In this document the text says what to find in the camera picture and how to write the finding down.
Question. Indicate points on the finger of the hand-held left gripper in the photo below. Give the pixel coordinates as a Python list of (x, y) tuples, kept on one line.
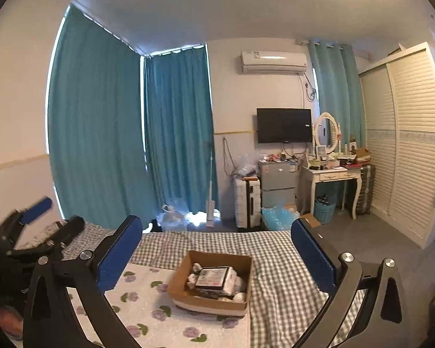
[(70, 226), (40, 208)]

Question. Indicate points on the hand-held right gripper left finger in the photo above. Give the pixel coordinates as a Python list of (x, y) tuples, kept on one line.
[(119, 253)]

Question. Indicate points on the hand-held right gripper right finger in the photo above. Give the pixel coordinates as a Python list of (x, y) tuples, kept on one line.
[(313, 257)]

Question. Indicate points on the white socks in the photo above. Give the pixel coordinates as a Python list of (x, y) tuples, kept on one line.
[(195, 272)]

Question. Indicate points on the white plastic pouch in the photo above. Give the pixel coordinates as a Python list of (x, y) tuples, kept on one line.
[(231, 279)]

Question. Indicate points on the black labelled packet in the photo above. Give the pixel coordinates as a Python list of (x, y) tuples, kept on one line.
[(212, 279)]

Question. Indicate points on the person's left hand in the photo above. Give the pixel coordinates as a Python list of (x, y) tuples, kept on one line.
[(8, 321)]

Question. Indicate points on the flat cardboard piece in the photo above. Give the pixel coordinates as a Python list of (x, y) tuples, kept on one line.
[(308, 221)]

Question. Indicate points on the grey checked blanket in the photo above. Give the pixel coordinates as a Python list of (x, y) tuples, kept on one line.
[(272, 253)]

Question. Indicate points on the blue plastic basket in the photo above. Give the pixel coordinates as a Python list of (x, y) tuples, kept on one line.
[(324, 212)]

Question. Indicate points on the blue plastic bag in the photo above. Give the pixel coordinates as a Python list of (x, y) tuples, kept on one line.
[(277, 219)]

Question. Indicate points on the floral quilted mat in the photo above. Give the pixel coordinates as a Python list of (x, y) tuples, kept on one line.
[(145, 308)]

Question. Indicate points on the white plastic bag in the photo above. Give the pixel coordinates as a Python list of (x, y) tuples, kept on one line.
[(174, 217)]

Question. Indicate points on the grey mini fridge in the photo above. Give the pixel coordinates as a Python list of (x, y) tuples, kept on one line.
[(277, 185)]

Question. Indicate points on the white dressing table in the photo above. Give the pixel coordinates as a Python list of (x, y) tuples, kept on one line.
[(333, 177)]

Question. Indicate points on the dark suitcase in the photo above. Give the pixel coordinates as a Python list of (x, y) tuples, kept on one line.
[(364, 188)]

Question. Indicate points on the white suitcase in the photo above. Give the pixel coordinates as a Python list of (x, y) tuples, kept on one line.
[(247, 203)]

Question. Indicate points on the wide teal curtain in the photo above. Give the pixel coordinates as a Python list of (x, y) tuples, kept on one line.
[(94, 123)]

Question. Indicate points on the white mop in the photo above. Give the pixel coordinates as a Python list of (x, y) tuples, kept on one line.
[(212, 188)]

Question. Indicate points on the clear plastic bag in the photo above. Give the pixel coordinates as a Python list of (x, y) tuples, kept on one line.
[(245, 166)]

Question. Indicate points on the small cardboard box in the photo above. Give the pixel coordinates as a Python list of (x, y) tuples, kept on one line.
[(360, 153)]

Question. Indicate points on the white oval mirror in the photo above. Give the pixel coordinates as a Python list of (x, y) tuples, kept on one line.
[(326, 132)]

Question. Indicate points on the teal corner curtain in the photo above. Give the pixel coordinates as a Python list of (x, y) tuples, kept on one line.
[(179, 130)]

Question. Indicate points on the cream louvered wardrobe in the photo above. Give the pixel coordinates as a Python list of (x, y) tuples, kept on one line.
[(409, 152)]

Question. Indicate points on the narrow light teal curtain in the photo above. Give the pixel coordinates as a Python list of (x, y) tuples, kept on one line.
[(337, 90)]

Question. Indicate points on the white air conditioner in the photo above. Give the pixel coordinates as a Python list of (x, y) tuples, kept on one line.
[(273, 61)]

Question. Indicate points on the black wall television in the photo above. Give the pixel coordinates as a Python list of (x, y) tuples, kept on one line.
[(283, 125)]

